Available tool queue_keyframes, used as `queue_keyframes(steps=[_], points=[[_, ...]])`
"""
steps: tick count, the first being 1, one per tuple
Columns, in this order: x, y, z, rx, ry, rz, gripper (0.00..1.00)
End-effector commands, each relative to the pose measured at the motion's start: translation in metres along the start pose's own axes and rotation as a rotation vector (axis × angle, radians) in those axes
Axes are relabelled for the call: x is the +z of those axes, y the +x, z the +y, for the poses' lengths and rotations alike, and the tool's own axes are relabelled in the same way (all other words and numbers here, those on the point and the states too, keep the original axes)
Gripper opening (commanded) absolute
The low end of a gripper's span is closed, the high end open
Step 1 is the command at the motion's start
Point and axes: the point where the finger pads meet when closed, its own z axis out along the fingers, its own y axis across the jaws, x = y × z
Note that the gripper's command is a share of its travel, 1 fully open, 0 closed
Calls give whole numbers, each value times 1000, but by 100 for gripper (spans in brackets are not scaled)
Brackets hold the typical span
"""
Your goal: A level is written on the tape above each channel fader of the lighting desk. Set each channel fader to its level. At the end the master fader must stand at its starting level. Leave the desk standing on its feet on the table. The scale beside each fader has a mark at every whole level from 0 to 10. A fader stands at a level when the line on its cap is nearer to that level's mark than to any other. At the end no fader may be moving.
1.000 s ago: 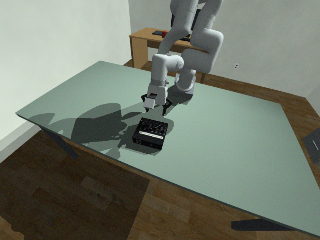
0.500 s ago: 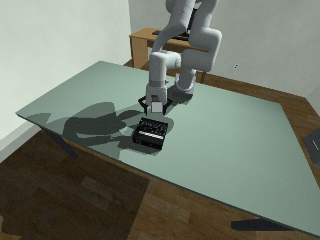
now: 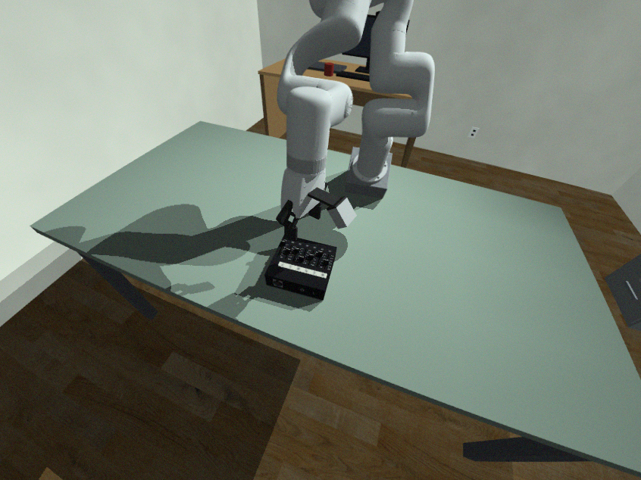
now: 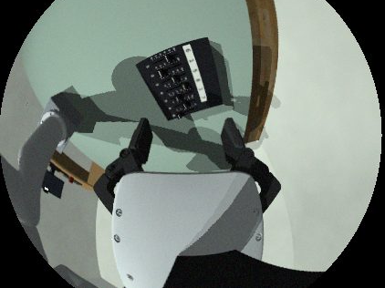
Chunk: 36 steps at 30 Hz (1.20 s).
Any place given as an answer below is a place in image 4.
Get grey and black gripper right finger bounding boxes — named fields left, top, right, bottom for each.
left=221, top=118, right=281, bottom=213

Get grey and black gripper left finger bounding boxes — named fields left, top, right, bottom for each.
left=93, top=118, right=153, bottom=215

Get black lighting desk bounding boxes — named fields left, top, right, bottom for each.
left=135, top=37, right=223, bottom=121

